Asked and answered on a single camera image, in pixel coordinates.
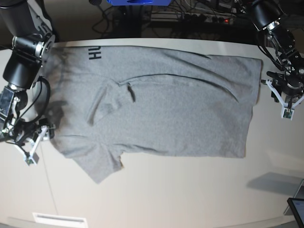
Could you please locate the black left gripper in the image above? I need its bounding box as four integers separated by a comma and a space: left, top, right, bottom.
266, 68, 304, 102

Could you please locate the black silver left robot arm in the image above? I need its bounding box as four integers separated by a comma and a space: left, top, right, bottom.
235, 0, 304, 104

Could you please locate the white label strip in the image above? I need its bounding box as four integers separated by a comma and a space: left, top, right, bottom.
33, 212, 87, 228

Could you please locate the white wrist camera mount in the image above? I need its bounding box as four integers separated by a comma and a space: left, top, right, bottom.
261, 79, 304, 120
13, 125, 54, 166

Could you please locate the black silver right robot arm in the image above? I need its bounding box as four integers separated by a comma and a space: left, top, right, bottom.
0, 0, 57, 146

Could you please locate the black tablet screen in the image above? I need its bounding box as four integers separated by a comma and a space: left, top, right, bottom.
293, 202, 304, 228

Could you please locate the grey tablet stand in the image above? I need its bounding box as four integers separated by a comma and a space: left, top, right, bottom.
283, 179, 304, 216

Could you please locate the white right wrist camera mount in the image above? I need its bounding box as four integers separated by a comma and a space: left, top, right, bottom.
13, 125, 54, 166

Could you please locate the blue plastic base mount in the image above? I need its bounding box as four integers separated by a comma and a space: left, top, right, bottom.
107, 0, 171, 6

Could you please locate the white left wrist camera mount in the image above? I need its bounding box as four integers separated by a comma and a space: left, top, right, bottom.
261, 79, 304, 120

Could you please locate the power strip with red light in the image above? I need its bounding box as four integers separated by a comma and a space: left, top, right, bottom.
183, 14, 236, 25

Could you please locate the grey T-shirt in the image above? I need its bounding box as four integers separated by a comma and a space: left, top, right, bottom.
46, 46, 262, 183

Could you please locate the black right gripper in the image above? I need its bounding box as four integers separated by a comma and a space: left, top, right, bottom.
0, 118, 55, 145

